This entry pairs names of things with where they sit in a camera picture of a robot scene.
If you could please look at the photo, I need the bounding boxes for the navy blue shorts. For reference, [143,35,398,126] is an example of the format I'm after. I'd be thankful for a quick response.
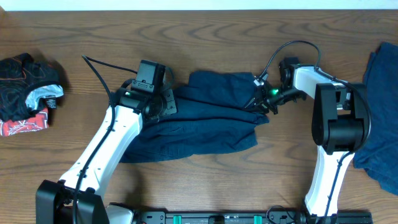
[121,71,269,164]

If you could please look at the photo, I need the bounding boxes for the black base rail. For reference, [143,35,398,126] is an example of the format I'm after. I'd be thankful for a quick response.
[105,203,374,224]

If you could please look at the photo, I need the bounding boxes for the black patterned folded garment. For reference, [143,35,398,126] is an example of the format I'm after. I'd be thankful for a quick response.
[1,53,64,121]

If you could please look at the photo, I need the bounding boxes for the navy blue garment pile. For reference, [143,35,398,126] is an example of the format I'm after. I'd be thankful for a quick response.
[354,42,397,195]

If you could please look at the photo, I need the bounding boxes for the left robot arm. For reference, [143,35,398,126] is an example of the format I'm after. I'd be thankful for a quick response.
[35,88,177,223]

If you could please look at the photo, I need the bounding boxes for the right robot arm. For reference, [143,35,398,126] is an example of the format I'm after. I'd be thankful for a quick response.
[245,57,373,223]

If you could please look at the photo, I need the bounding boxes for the red patterned folded garment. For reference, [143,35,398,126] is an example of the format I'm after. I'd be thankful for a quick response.
[1,108,49,137]

